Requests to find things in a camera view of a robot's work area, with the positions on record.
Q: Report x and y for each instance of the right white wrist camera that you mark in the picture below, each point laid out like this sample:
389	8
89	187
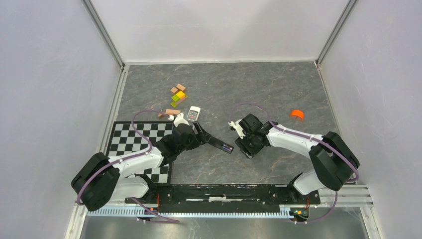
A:
235	126

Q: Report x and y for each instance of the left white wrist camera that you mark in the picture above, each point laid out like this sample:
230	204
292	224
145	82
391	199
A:
178	119

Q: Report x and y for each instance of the green yellow block stack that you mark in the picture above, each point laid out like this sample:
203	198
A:
177	98

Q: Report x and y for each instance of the tan wooden block pair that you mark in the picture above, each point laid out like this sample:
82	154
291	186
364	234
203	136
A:
177	88

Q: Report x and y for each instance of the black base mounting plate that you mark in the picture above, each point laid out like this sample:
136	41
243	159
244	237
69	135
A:
224	198

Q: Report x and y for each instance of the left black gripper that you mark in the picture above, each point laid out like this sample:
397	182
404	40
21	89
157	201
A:
200	138

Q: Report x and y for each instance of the purple battery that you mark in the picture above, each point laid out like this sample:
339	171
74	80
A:
227	148

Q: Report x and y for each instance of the orange tape roll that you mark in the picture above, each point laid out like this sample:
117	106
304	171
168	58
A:
297	115

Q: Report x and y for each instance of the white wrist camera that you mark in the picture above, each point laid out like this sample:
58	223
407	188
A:
178	119
235	126

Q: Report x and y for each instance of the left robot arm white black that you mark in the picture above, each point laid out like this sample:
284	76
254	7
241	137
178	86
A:
103	179

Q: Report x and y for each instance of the black white checkerboard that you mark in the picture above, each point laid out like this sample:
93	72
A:
124	140

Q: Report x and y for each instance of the white remote control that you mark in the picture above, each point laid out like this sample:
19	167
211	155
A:
193	114

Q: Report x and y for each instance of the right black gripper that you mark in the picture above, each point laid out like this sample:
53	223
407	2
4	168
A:
249	152

